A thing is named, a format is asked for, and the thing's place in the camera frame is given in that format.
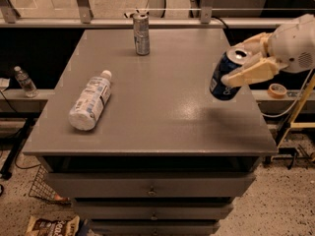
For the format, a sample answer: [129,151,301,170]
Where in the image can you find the yellow metal stand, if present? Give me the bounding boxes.
[276,76,315,148]

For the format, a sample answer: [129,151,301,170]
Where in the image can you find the grey drawer cabinet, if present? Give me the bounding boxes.
[24,29,276,236]

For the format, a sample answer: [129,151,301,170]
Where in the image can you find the blue pepsi can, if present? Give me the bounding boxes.
[210,46,252,101]

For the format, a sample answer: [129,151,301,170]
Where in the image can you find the white blue plastic bottle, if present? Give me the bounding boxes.
[68,70,112,131]

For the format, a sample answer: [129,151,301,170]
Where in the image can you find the wire basket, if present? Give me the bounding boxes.
[29,166,70,205]

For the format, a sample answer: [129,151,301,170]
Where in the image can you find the silver energy drink can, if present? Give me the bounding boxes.
[133,13,150,56]

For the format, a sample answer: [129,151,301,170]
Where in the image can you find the snack bag on floor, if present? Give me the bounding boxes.
[25,216,80,236]

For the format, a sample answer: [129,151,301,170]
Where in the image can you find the small clear water bottle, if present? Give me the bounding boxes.
[14,66,38,98]

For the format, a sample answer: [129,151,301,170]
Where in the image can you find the roll of tape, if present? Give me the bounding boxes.
[268,84,287,99]

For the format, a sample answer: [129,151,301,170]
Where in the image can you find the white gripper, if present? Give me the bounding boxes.
[220,14,315,88]

